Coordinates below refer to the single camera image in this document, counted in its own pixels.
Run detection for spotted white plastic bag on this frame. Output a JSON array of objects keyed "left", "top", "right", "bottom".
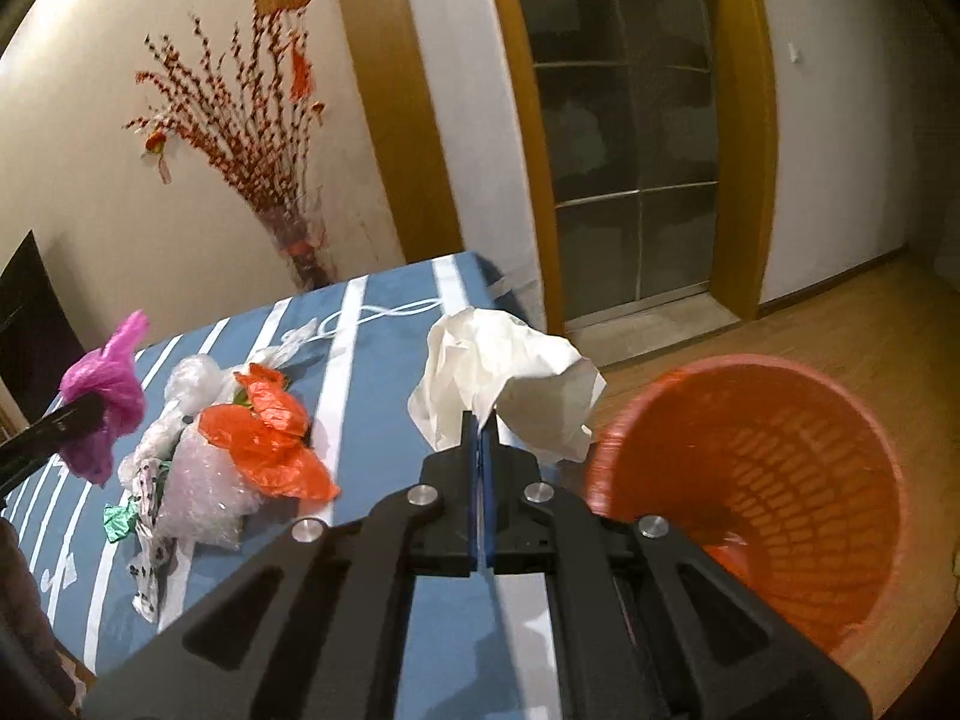
[{"left": 124, "top": 457, "right": 181, "bottom": 623}]

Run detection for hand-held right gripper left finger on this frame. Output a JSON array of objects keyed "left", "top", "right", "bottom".
[{"left": 82, "top": 411, "right": 482, "bottom": 720}]

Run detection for large clear bubble wrap bag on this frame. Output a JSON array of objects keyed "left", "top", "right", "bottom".
[{"left": 154, "top": 431, "right": 263, "bottom": 550}]

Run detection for small clear plastic bag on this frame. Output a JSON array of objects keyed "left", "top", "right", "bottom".
[{"left": 251, "top": 319, "right": 323, "bottom": 372}]

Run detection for magenta plastic bag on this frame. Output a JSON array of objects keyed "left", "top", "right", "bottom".
[{"left": 58, "top": 310, "right": 151, "bottom": 487}]

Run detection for clear glass vase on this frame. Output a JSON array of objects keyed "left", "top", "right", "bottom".
[{"left": 259, "top": 199, "right": 335, "bottom": 290}]

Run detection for orange plastic waste basket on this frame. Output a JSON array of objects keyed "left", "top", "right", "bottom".
[{"left": 581, "top": 355, "right": 908, "bottom": 657}]

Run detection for wooden wall post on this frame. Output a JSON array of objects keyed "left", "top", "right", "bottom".
[{"left": 328, "top": 0, "right": 464, "bottom": 267}]

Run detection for white paper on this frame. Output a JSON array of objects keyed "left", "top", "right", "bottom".
[{"left": 407, "top": 307, "right": 607, "bottom": 466}]

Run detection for red dried flower branches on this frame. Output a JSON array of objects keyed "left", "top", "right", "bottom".
[{"left": 124, "top": 11, "right": 327, "bottom": 218}]

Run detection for dark glass door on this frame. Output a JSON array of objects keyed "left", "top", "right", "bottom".
[{"left": 506, "top": 0, "right": 721, "bottom": 323}]

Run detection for small red hanging ornament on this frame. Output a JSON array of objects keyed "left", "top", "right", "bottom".
[{"left": 142, "top": 129, "right": 175, "bottom": 186}]

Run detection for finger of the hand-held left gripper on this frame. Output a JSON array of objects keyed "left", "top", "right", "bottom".
[{"left": 0, "top": 397, "right": 107, "bottom": 500}]

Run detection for green plastic bag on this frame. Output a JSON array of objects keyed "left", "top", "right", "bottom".
[{"left": 103, "top": 502, "right": 155, "bottom": 543}]

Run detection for black flat panel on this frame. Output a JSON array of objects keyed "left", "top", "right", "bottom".
[{"left": 0, "top": 231, "right": 87, "bottom": 428}]

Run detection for orange plastic bag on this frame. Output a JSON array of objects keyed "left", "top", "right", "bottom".
[{"left": 196, "top": 364, "right": 342, "bottom": 503}]

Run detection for blue white striped tablecloth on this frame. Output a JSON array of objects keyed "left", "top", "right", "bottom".
[{"left": 15, "top": 250, "right": 578, "bottom": 720}]

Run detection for person's left forearm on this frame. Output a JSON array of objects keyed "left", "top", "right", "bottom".
[{"left": 0, "top": 517, "right": 83, "bottom": 720}]

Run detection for wooden door frame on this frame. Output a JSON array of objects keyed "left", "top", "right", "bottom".
[{"left": 480, "top": 0, "right": 777, "bottom": 335}]

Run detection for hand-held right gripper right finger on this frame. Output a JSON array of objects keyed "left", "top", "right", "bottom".
[{"left": 480, "top": 424, "right": 875, "bottom": 720}]

